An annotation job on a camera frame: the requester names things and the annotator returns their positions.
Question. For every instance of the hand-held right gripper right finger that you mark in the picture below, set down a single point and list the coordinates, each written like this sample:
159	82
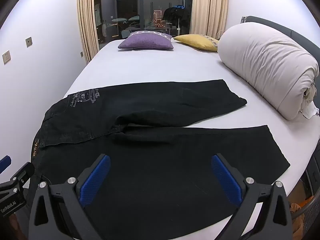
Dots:
225	180

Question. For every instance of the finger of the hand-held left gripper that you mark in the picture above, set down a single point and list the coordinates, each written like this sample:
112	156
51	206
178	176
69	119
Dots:
23	173
5	163

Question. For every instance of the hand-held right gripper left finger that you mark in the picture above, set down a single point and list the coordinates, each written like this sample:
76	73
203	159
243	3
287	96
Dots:
96	180

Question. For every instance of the black pants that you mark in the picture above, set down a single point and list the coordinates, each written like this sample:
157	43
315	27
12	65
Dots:
150	167

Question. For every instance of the orange cloth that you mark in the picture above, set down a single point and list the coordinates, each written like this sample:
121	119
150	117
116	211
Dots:
300	207

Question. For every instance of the beige pillow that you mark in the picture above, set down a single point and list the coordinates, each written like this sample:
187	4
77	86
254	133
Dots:
265	62

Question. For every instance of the white bed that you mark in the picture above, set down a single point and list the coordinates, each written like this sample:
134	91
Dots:
162	65

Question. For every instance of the yellow pillow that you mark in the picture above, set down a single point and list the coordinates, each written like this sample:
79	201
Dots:
197	41

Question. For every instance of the purple pillow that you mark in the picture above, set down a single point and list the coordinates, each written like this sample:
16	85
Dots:
146	40

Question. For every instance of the grey headboard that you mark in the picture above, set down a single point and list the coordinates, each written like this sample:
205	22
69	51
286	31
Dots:
282	28

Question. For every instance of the beige curtain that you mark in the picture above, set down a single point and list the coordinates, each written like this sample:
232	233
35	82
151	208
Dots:
87	17
210	7

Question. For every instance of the black hanging garment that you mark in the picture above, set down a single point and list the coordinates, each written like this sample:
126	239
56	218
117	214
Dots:
178	17

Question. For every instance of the dark glass window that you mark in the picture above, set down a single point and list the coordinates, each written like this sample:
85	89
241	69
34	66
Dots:
140	2

